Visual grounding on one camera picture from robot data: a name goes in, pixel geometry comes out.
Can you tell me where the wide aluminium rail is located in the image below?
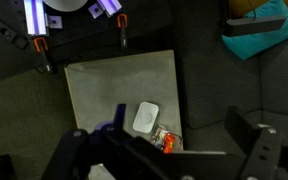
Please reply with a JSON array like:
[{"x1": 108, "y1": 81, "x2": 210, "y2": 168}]
[{"x1": 23, "y1": 0, "x2": 49, "y2": 36}]

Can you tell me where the black stereo camera bar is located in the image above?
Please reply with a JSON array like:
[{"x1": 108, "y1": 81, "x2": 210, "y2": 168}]
[{"x1": 223, "y1": 15, "x2": 287, "y2": 38}]

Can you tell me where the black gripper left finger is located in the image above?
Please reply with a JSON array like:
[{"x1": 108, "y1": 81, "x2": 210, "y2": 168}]
[{"x1": 40, "y1": 103, "x2": 142, "y2": 180}]

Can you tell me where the orange black clamp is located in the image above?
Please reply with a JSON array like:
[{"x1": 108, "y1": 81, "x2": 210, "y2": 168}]
[
  {"x1": 117, "y1": 13, "x2": 129, "y2": 49},
  {"x1": 33, "y1": 37, "x2": 53, "y2": 74}
]

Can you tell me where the white rectangular lid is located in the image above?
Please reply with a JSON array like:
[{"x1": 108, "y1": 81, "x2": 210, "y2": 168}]
[{"x1": 132, "y1": 101, "x2": 160, "y2": 134}]

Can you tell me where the black power strip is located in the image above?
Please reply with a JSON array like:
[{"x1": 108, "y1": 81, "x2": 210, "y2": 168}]
[{"x1": 0, "y1": 13, "x2": 29, "y2": 51}]

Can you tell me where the mustard yellow pillow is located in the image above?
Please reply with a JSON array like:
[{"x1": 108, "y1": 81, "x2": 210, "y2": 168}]
[{"x1": 228, "y1": 0, "x2": 288, "y2": 18}]

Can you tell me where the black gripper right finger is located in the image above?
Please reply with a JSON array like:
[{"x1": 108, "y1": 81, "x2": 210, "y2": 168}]
[{"x1": 223, "y1": 105, "x2": 288, "y2": 180}]

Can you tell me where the silver angle bracket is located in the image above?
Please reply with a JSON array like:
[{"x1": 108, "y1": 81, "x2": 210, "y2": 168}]
[
  {"x1": 47, "y1": 15, "x2": 64, "y2": 29},
  {"x1": 87, "y1": 3, "x2": 104, "y2": 19}
]

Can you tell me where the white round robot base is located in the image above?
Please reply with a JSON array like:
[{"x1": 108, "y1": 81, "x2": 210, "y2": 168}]
[{"x1": 43, "y1": 0, "x2": 89, "y2": 13}]

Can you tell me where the clear food container with snacks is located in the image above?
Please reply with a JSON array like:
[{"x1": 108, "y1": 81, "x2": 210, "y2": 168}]
[{"x1": 150, "y1": 124, "x2": 184, "y2": 154}]

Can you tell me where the short aluminium rail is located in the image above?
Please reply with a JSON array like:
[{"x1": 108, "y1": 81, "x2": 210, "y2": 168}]
[{"x1": 97, "y1": 0, "x2": 123, "y2": 18}]

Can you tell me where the teal pillow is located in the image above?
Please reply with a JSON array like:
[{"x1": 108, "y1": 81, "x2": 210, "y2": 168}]
[{"x1": 221, "y1": 0, "x2": 288, "y2": 60}]

